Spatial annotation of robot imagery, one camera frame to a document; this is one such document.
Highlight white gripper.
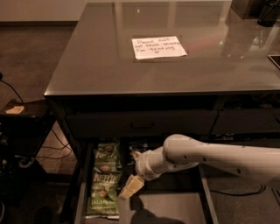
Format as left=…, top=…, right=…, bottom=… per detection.
left=119, top=150, right=164, bottom=200

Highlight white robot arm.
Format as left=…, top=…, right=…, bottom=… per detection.
left=120, top=135, right=280, bottom=200

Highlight blue chip bag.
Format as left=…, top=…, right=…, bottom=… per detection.
left=128, top=140, right=149, bottom=165

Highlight middle green chip bag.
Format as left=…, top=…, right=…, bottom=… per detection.
left=94, top=149, right=120, bottom=173

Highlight rear green chip bag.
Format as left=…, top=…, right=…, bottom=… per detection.
left=97, top=137, right=123, bottom=170

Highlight front green jalapeno chip bag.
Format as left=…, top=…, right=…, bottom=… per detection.
left=87, top=171, right=122, bottom=219

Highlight open middle drawer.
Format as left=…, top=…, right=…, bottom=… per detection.
left=73, top=143, right=219, bottom=224

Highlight closed top drawer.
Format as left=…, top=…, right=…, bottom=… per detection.
left=66, top=110, right=218, bottom=138

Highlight right top drawer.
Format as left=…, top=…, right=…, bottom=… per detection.
left=212, top=108, right=280, bottom=135

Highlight right middle drawer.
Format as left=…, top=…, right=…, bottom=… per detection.
left=204, top=139, right=280, bottom=148

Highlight dark tablet on counter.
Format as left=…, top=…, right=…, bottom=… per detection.
left=268, top=55, right=280, bottom=69

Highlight black cup on counter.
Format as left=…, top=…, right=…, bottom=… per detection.
left=257, top=0, right=280, bottom=27

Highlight dark cabinet with glass top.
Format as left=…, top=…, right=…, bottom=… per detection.
left=45, top=0, right=280, bottom=224

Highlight dark side table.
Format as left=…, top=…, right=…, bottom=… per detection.
left=0, top=100, right=56, bottom=157

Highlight white handwritten paper note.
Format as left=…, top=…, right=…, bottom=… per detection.
left=131, top=36, right=187, bottom=60

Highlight tan sticky note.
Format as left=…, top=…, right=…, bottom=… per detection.
left=5, top=106, right=25, bottom=115

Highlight black cables under side table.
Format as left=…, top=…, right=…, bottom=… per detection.
left=36, top=128, right=74, bottom=161

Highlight black floor cable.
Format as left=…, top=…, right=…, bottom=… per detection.
left=209, top=183, right=267, bottom=197

